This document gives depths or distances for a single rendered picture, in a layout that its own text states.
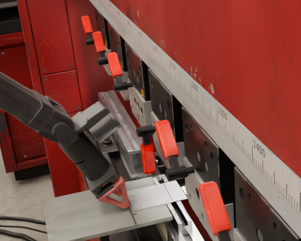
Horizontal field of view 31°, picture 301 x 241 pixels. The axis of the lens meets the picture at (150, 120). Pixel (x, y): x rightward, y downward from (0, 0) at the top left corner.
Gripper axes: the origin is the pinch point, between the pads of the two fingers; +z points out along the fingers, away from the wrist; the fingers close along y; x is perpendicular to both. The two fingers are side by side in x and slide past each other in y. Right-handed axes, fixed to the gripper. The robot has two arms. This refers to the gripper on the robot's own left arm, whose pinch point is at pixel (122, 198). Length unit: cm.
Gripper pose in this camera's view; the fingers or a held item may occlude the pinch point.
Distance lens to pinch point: 119.9
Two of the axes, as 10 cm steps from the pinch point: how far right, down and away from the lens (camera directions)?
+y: -2.7, -3.8, 8.9
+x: -8.0, 6.0, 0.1
